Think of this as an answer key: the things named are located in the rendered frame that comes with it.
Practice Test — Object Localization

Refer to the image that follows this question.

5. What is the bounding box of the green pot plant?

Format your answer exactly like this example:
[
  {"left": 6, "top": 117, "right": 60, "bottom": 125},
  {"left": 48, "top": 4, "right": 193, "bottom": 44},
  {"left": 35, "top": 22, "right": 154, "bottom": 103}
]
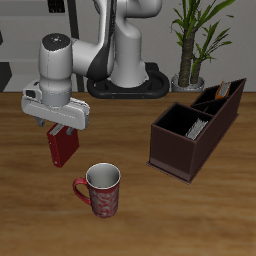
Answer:
[{"left": 170, "top": 0, "right": 237, "bottom": 93}]

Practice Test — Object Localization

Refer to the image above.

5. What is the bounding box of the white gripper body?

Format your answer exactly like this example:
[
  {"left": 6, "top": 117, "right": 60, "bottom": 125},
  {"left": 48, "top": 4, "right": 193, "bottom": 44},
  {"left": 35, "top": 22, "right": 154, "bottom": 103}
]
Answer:
[{"left": 20, "top": 95, "right": 91, "bottom": 132}]

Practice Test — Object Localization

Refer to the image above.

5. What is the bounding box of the red patterned mug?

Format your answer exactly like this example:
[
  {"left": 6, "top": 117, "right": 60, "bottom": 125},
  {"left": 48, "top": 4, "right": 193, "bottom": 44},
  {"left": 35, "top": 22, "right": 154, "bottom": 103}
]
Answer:
[{"left": 72, "top": 162, "right": 122, "bottom": 219}]

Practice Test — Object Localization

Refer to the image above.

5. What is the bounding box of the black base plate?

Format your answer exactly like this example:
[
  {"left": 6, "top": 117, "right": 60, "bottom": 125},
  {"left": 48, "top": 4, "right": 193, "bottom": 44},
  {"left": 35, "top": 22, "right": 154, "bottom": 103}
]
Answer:
[{"left": 86, "top": 61, "right": 171, "bottom": 100}]

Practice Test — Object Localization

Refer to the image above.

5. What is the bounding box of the striped book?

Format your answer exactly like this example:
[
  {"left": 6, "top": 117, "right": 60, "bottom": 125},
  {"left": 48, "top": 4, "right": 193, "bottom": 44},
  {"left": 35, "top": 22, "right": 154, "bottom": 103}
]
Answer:
[{"left": 184, "top": 117, "right": 209, "bottom": 141}]

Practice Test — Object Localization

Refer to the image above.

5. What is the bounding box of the orange book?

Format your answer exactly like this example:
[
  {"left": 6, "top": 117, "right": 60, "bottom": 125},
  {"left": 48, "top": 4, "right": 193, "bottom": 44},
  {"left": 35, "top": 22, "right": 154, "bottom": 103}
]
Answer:
[{"left": 214, "top": 80, "right": 232, "bottom": 100}]

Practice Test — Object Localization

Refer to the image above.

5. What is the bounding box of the red book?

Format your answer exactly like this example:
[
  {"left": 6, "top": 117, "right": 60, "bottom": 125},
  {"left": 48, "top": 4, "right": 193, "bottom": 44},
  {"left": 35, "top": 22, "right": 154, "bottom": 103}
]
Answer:
[{"left": 46, "top": 122, "right": 81, "bottom": 169}]

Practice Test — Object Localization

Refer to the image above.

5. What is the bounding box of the dark brown desk caddy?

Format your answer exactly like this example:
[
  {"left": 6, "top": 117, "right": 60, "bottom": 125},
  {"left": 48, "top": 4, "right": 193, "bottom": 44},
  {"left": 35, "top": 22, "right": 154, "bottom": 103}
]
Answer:
[{"left": 146, "top": 77, "right": 248, "bottom": 185}]

